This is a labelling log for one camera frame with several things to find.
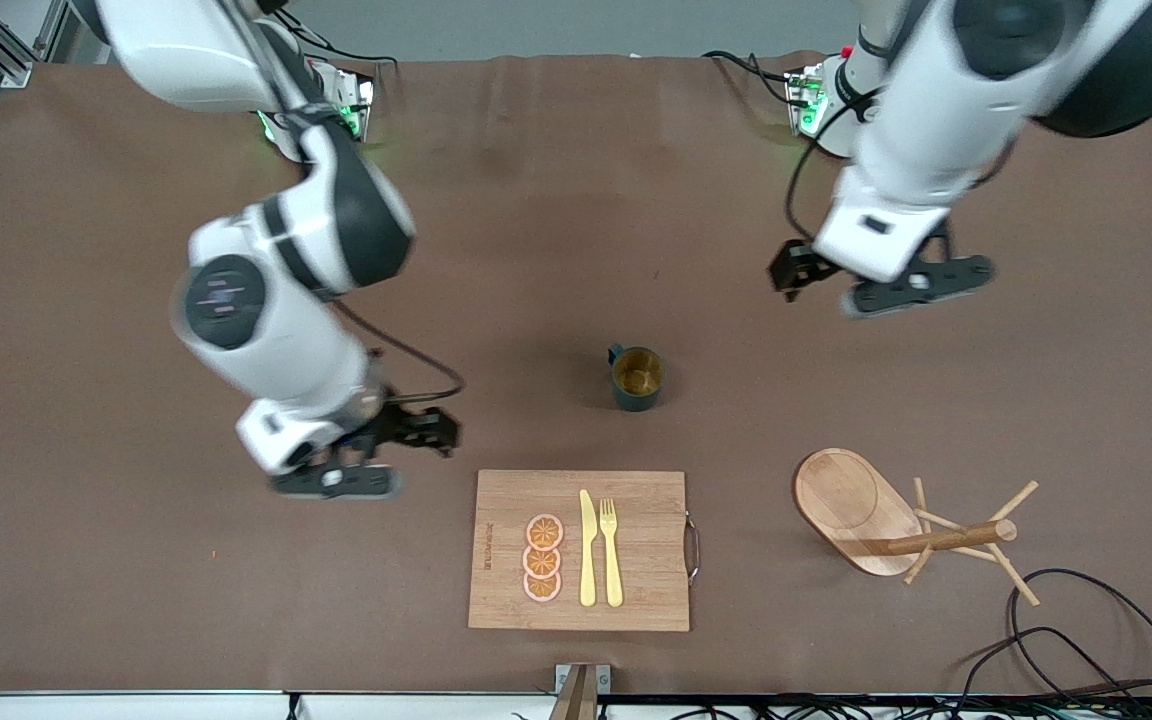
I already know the white table edge rail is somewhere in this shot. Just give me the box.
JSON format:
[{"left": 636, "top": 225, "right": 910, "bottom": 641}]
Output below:
[{"left": 0, "top": 689, "right": 1152, "bottom": 720}]

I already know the short black looped cable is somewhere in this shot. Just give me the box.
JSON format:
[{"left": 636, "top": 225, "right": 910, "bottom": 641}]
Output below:
[{"left": 954, "top": 626, "right": 1152, "bottom": 703}]

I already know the bamboo cutting board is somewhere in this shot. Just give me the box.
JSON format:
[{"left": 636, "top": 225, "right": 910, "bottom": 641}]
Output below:
[{"left": 467, "top": 469, "right": 703, "bottom": 633}]

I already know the black base cable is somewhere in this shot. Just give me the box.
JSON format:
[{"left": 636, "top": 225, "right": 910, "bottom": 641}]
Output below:
[
  {"left": 701, "top": 48, "right": 809, "bottom": 107},
  {"left": 276, "top": 8, "right": 401, "bottom": 73}
]

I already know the black left base cable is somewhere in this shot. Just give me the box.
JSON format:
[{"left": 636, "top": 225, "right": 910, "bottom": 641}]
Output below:
[{"left": 701, "top": 48, "right": 809, "bottom": 107}]

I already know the brown table cover sheet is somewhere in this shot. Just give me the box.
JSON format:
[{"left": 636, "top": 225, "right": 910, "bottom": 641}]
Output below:
[{"left": 0, "top": 52, "right": 1152, "bottom": 697}]

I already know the long black looped cable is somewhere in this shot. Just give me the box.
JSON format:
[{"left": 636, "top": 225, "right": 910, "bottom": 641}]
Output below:
[{"left": 1006, "top": 567, "right": 1152, "bottom": 701}]

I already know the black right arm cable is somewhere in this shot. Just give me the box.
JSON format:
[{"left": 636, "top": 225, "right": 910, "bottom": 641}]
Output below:
[{"left": 334, "top": 298, "right": 467, "bottom": 403}]

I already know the yellow plastic fork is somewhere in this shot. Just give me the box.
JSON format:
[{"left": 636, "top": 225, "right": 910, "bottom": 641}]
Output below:
[{"left": 599, "top": 498, "right": 626, "bottom": 609}]

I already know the black right base cable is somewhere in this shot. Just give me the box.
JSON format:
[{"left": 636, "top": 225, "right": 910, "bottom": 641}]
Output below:
[{"left": 276, "top": 8, "right": 401, "bottom": 73}]

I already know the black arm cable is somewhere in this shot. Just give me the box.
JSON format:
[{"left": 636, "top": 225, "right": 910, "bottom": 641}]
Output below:
[
  {"left": 783, "top": 85, "right": 885, "bottom": 243},
  {"left": 334, "top": 298, "right": 467, "bottom": 403}
]

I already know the yellow plastic knife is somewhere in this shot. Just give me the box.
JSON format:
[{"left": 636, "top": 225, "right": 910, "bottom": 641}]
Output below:
[{"left": 578, "top": 489, "right": 599, "bottom": 609}]

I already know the metal bracket with wooden strip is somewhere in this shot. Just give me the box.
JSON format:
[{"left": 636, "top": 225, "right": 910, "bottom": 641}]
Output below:
[{"left": 548, "top": 662, "right": 614, "bottom": 720}]

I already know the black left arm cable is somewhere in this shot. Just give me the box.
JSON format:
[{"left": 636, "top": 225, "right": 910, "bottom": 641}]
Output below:
[{"left": 783, "top": 85, "right": 885, "bottom": 243}]

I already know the dark green cup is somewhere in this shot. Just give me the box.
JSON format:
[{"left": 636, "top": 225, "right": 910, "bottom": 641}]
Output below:
[{"left": 607, "top": 343, "right": 667, "bottom": 413}]

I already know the wooden cup rack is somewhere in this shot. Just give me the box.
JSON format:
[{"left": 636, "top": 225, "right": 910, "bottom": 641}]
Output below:
[{"left": 792, "top": 447, "right": 1043, "bottom": 609}]

